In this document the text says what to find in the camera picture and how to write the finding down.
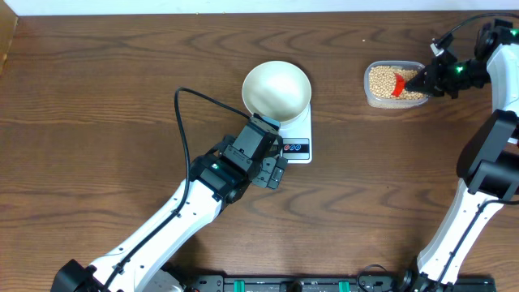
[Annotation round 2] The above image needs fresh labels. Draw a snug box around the red plastic measuring scoop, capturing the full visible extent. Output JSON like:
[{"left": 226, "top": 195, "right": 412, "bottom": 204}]
[{"left": 392, "top": 73, "right": 405, "bottom": 97}]

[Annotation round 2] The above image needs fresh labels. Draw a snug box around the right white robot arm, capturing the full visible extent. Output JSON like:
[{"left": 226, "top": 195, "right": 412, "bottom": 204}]
[{"left": 396, "top": 12, "right": 518, "bottom": 291}]

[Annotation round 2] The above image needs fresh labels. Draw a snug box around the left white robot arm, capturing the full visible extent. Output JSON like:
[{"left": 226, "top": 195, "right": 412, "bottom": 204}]
[{"left": 51, "top": 114, "right": 287, "bottom": 291}]

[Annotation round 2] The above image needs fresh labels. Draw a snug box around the white digital kitchen scale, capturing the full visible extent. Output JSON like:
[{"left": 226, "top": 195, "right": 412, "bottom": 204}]
[{"left": 280, "top": 105, "right": 313, "bottom": 164}]

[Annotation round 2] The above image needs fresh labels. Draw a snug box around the white round bowl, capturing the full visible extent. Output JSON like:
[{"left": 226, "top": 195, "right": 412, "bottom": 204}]
[{"left": 242, "top": 61, "right": 312, "bottom": 125}]

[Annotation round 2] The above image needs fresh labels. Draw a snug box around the clear plastic container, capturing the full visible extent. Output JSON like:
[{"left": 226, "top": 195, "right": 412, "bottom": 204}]
[{"left": 364, "top": 61, "right": 428, "bottom": 109}]

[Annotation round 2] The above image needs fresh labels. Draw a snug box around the pile of soybeans in container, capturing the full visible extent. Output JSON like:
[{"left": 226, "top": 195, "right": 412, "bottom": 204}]
[{"left": 368, "top": 66, "right": 425, "bottom": 100}]

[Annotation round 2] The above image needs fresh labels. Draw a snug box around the left black cable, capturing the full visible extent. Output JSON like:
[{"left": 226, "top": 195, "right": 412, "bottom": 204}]
[{"left": 101, "top": 86, "right": 255, "bottom": 292}]

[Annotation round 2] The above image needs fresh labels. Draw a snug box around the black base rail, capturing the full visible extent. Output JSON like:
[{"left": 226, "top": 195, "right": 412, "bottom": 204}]
[{"left": 178, "top": 273, "right": 496, "bottom": 292}]

